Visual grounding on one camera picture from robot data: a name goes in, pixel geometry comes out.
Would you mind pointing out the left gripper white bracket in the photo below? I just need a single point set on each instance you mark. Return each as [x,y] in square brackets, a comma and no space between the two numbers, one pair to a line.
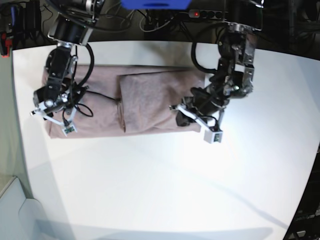
[185,117]

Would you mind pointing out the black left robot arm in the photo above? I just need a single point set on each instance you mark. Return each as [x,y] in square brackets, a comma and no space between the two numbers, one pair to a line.
[233,77]

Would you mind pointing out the mauve pink t-shirt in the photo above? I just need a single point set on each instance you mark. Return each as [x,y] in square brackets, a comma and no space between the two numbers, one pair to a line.
[132,100]

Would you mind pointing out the white power strip red switch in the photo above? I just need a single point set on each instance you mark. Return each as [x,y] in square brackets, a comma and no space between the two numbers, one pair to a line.
[206,14]

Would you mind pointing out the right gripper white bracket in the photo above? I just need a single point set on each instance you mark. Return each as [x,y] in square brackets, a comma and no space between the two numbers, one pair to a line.
[61,111]

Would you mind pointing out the blue box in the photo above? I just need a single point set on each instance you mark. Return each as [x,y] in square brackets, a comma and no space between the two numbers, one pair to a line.
[155,4]

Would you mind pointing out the red black clamp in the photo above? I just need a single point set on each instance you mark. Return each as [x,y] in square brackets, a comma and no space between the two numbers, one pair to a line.
[5,45]

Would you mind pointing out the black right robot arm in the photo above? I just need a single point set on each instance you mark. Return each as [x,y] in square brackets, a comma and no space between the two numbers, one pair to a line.
[71,62]

